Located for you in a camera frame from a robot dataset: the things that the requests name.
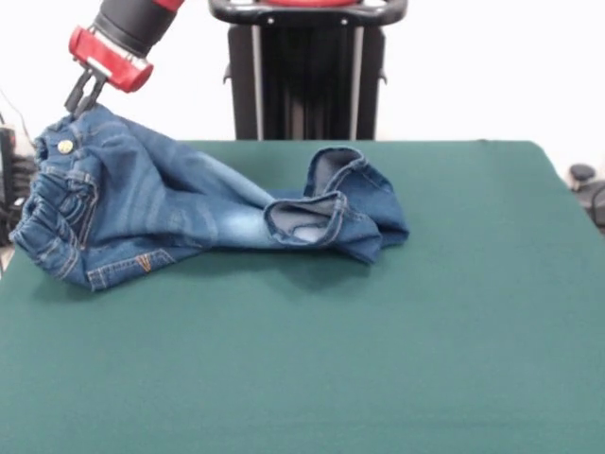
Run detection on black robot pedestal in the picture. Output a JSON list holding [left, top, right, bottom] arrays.
[[207, 0, 408, 141]]

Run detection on black office chair base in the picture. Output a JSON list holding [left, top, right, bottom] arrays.
[[568, 163, 605, 223]]

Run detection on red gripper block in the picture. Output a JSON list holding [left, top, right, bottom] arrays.
[[62, 26, 155, 120]]

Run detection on blue denim jeans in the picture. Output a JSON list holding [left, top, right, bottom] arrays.
[[9, 102, 411, 293]]

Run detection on black electronics box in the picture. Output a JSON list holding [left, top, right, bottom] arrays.
[[0, 126, 18, 205]]

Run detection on dark green table cloth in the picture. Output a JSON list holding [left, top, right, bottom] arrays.
[[0, 138, 605, 454]]

